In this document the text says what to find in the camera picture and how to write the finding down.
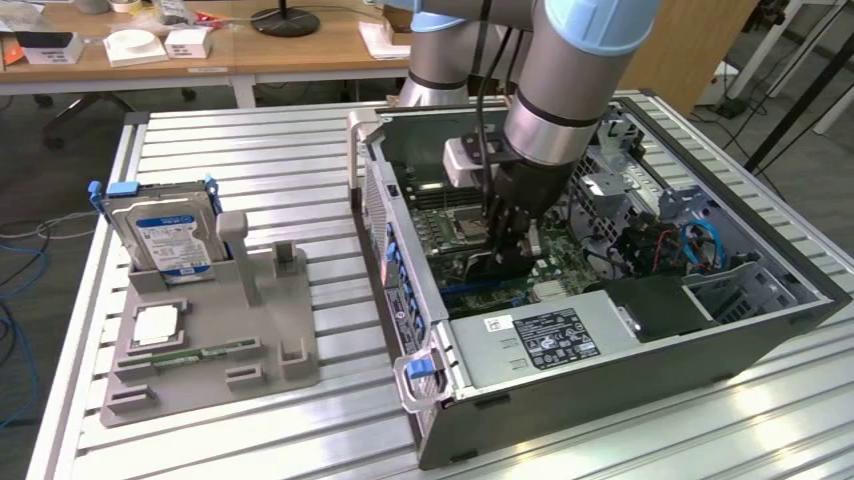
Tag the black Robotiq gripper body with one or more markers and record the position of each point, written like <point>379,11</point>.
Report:
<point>528,190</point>

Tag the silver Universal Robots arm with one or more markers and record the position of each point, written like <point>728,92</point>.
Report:
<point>568,75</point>

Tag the CPU socket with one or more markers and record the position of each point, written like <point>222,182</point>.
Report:
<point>468,225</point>

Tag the installed RAM stick with label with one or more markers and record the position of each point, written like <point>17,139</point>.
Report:
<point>454,255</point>

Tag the green motherboard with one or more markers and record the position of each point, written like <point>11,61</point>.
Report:
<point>568,265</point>

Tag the silver chipset heatsink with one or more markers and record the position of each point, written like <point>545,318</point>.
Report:
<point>553,291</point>

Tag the blue expansion slot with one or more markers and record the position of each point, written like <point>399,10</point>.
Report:
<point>454,290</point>

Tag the perforated metal drive cage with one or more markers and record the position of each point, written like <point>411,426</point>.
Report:
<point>613,190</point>

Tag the black RAM slots bank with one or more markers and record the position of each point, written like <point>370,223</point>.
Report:
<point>427,197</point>

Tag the grey power supply unit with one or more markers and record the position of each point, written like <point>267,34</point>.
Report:
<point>568,330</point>

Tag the black plastic shroud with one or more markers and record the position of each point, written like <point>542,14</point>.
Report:
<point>661,305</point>

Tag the blue case latch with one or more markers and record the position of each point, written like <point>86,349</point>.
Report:
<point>419,371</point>

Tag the open dark grey PC case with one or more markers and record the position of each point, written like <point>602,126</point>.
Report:
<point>601,400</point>

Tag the black power adapter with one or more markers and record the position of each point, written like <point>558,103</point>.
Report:
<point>733,109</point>

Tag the grey metal disk bay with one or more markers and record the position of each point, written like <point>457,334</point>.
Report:
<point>741,290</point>

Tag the white paper stack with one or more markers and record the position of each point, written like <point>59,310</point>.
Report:
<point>381,42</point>

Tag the wooden cabinet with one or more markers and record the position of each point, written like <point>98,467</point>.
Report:
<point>708,60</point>

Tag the brown cardboard box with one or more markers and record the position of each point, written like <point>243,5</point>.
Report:
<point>399,25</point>

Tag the black stand pole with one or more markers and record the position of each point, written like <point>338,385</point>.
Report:
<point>801,107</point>

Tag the black round lamp base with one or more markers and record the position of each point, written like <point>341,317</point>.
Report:
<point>287,25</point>

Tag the hard disk with blue carrier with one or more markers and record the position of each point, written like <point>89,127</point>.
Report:
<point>167,240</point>

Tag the green RAM stick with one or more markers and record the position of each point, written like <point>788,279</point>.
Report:
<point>194,354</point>

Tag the grey plastic parts rack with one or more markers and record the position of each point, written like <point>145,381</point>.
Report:
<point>207,380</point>

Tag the silver CPU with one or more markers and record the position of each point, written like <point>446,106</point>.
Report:
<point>157,325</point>

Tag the red packet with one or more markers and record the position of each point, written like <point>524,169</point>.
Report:
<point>210,20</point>

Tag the small white cardboard box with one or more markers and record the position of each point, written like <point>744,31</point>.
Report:
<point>189,45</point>

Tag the clear plastic bag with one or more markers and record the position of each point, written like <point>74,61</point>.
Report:
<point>174,12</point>

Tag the white boxes on desk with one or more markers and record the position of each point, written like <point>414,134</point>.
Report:
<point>137,47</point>

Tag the black office chair base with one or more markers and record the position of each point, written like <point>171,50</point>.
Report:
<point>81,107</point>

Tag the long wooden desk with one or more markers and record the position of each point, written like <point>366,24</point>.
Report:
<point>94,72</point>

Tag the grey cup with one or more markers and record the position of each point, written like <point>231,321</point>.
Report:
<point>90,6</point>

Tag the white box with black label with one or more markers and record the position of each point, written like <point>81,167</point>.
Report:
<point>54,52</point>

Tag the orange box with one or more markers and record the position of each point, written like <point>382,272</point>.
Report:
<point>10,55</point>

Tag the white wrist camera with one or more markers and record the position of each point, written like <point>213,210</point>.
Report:
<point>464,160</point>

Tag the white table frame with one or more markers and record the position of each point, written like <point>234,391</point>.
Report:
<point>736,82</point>

